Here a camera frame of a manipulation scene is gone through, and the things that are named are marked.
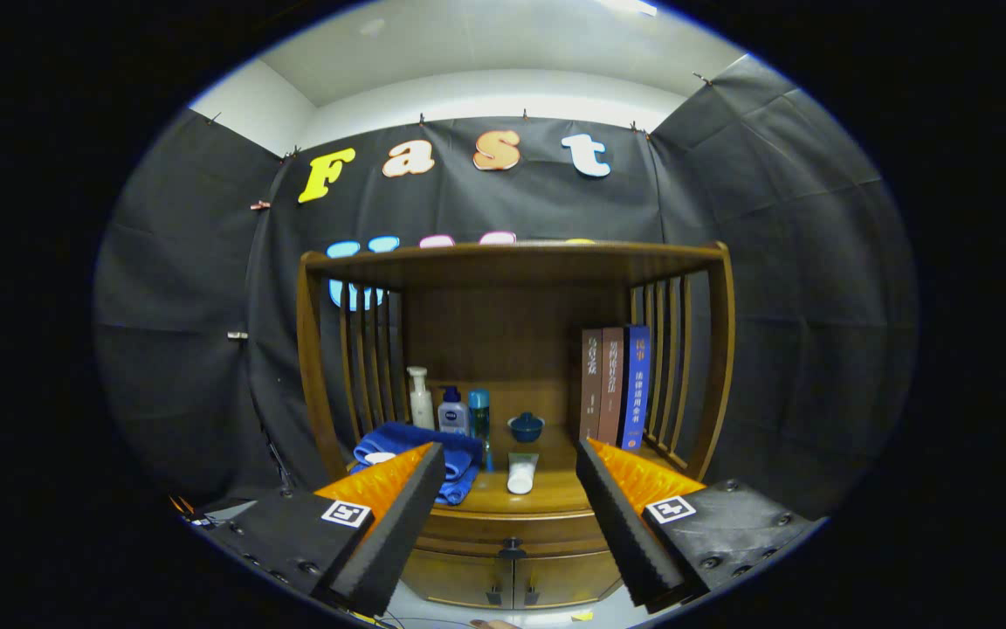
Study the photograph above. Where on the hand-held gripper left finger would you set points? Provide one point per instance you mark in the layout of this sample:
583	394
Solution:
398	537

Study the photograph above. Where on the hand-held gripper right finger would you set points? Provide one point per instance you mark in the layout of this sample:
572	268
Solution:
625	533

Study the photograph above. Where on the wooden drawer with black knob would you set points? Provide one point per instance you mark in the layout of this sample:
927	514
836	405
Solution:
468	528

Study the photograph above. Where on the white tube with green label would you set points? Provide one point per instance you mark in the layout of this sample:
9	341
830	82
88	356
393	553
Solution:
521	476

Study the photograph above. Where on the wooden cabinet door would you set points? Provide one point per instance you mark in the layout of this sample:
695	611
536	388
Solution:
564	581
451	577

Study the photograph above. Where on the wooden countertop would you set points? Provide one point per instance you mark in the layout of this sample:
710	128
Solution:
555	489

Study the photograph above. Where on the wooden cabinet with slatted sides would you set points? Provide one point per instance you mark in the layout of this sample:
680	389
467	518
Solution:
503	332

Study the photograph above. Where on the folded blue towel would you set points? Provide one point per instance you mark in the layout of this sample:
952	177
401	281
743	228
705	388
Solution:
451	445

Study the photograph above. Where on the white pump bottle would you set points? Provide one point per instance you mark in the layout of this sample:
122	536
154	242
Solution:
421	409

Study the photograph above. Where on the white bottle with blue cap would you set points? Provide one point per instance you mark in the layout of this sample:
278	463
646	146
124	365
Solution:
453	418

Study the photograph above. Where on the blue lidded teacup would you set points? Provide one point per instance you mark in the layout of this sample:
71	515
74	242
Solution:
526	429

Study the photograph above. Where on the blue book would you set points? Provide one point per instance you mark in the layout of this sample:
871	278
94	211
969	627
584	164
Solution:
636	384

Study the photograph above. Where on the reddish brown book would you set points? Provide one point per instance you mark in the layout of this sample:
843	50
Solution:
610	384

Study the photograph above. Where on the teal translucent bottle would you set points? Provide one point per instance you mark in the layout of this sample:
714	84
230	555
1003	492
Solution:
479	411

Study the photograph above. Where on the dark brown book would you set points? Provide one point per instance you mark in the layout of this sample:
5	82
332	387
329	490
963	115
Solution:
590	384

